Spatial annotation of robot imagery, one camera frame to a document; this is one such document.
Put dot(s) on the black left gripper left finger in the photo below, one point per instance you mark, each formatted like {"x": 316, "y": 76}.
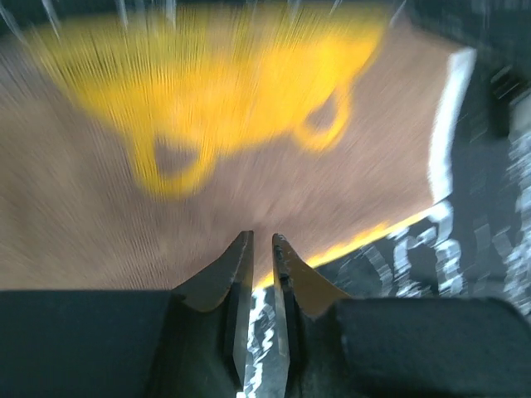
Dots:
{"x": 190, "y": 341}

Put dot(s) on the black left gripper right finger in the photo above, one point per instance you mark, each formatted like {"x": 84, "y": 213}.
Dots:
{"x": 336, "y": 345}

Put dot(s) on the yellow towel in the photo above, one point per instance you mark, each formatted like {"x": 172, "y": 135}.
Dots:
{"x": 135, "y": 147}

